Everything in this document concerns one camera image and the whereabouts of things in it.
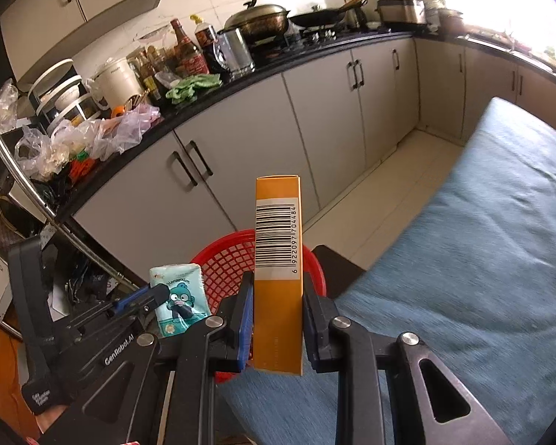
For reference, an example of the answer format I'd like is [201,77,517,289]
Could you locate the teal cartoon tissue pack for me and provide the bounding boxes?
[149,263,211,337]

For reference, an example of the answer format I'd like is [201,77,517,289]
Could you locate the orange ointment carton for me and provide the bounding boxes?
[252,175,303,376]

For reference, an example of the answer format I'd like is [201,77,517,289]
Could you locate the red plastic mesh basket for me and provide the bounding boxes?
[189,228,328,385]

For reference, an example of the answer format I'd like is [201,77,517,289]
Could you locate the blue tablecloth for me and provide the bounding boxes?
[212,95,556,445]

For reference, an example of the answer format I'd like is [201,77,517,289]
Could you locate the counter plastic bags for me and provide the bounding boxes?
[14,102,160,182]

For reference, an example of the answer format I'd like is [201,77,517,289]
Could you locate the green cloth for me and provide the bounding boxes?
[165,73,223,105]

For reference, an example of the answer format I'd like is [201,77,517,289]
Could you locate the white rice cooker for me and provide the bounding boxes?
[83,57,143,111]

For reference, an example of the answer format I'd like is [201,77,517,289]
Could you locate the red label sauce bottle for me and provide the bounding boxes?
[171,18,210,76]

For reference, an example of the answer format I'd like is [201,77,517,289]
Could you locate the steel kettle on counter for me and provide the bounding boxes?
[218,28,255,82]

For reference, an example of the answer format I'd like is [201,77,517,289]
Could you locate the dark sauce bottle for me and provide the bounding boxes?
[189,14,226,75]

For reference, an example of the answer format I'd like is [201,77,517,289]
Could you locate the lidded steel wok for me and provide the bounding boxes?
[224,0,289,44]

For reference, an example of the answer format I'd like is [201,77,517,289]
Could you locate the black frying pan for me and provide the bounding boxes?
[288,0,367,28]

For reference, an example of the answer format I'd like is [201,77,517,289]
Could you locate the brown pot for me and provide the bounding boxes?
[438,8,466,35]

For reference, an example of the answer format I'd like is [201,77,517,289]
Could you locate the silver rice cooker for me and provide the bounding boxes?
[377,0,427,27]

